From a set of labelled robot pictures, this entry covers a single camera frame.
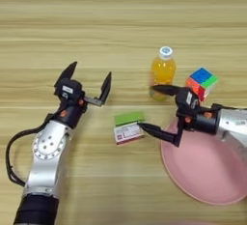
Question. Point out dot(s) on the pink round plate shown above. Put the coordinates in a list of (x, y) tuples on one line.
[(205, 174)]

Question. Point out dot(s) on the orange juice bottle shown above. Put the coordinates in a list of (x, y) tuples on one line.
[(163, 71)]

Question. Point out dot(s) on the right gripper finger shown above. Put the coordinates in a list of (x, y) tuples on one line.
[(157, 132), (165, 90)]

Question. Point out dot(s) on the multicolour puzzle cube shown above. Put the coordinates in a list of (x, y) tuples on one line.
[(202, 80)]

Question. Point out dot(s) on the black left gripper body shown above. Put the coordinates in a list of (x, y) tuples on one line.
[(72, 111)]

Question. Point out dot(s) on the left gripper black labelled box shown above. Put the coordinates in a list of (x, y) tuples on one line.
[(69, 90)]

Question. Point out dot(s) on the green rectangular block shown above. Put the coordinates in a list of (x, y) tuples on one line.
[(128, 118)]

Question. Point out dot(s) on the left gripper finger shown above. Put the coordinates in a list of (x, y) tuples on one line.
[(67, 72), (106, 87)]

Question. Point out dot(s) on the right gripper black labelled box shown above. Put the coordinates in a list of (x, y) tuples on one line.
[(188, 99)]

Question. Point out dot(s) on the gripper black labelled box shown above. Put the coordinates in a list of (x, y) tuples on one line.
[(69, 90), (188, 99)]

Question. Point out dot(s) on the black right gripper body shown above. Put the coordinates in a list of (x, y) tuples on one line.
[(202, 124)]

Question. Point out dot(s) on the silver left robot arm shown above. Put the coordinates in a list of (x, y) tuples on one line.
[(48, 158)]

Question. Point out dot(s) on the white and red card box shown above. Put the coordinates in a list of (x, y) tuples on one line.
[(127, 134)]

